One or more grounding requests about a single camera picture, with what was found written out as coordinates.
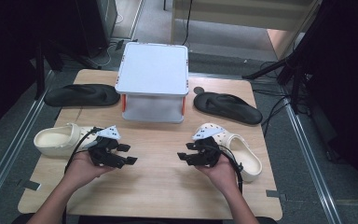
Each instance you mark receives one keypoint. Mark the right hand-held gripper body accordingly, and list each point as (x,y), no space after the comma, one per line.
(206,152)

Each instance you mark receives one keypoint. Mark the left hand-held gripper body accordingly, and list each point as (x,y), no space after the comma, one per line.
(105,151)

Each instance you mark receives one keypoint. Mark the cream clog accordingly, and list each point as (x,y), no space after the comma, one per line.
(52,140)
(248,158)

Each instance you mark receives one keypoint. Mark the black flip-flop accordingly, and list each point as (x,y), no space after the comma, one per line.
(80,95)
(230,109)

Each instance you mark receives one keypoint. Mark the white shoe rack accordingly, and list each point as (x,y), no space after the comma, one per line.
(152,68)

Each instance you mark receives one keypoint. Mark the person's right hand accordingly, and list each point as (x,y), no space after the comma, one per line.
(220,177)

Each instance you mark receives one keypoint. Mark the person's left hand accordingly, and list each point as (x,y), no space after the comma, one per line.
(80,171)

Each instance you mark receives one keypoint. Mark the round black sticker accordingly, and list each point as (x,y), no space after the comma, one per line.
(199,90)

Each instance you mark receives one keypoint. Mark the black tape strip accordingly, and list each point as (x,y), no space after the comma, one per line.
(31,185)
(272,193)

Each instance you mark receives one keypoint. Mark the black metal stand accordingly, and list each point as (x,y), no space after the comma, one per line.
(39,74)

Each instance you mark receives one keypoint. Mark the black tripod stand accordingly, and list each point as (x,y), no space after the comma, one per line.
(270,67)

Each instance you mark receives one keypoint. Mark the dark cabinet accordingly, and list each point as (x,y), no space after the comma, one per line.
(96,25)

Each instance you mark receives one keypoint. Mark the beige wooden furniture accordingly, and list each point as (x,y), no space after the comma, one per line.
(230,12)

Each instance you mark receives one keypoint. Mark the black curtain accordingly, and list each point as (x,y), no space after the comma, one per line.
(348,77)
(6,46)

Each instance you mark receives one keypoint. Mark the metal floor rail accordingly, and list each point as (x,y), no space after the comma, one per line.
(37,105)
(312,161)

